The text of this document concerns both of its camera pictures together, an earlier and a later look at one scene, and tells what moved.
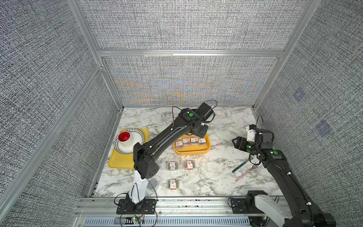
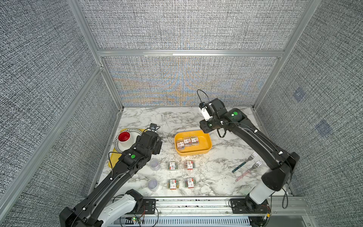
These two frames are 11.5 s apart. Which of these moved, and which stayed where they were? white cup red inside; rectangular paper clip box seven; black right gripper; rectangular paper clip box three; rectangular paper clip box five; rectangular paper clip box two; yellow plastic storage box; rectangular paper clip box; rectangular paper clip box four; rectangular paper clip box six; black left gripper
Moved: rectangular paper clip box seven; black right gripper; black left gripper; rectangular paper clip box six; rectangular paper clip box three; rectangular paper clip box four
Stayed: rectangular paper clip box two; white cup red inside; yellow plastic storage box; rectangular paper clip box five; rectangular paper clip box
